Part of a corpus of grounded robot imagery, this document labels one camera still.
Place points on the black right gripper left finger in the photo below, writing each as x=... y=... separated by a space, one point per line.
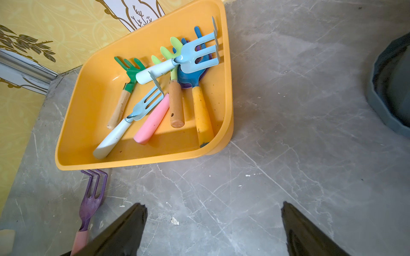
x=122 y=238

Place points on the orange plastic storage tray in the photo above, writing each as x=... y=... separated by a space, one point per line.
x=85 y=141

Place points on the light green rake wooden handle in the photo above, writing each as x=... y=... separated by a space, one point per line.
x=177 y=119

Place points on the light blue rake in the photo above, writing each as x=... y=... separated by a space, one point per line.
x=186 y=60
x=140 y=110

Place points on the purple rake pink handle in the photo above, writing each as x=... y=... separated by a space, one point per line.
x=152 y=123
x=91 y=202

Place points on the blue-grey plastic flower pot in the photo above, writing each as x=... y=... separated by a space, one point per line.
x=398 y=91

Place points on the dark blue rake yellow handle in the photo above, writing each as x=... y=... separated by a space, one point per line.
x=202 y=118

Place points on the dark green rake wooden handle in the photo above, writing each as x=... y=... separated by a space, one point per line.
x=131 y=71

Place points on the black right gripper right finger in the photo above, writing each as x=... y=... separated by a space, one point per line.
x=304 y=238

